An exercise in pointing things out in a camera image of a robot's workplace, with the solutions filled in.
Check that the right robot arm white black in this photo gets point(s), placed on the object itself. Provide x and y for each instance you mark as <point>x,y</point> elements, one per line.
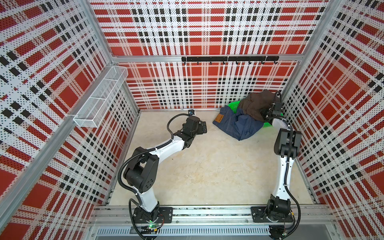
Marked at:
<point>287,148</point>

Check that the brown trousers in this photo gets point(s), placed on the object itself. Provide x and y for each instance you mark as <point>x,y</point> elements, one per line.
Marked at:
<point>254,102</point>

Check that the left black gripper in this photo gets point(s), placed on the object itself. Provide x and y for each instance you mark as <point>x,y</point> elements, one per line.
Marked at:
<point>200,130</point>

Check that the black hook rail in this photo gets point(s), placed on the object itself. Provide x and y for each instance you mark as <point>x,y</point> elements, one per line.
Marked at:
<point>261,59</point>

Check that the white wire mesh shelf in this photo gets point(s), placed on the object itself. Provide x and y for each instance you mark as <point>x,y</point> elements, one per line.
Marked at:
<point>108,85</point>

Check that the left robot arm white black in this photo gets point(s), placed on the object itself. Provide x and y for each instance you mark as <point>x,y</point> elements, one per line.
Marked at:
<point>139,172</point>

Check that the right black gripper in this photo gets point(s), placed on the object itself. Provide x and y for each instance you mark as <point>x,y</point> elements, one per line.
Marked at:
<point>262,111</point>

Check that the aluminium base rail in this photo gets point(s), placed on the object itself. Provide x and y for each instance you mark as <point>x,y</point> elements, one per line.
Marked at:
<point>228,222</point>

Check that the blue denim jeans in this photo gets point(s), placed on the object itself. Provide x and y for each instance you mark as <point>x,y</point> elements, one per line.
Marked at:
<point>237,125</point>

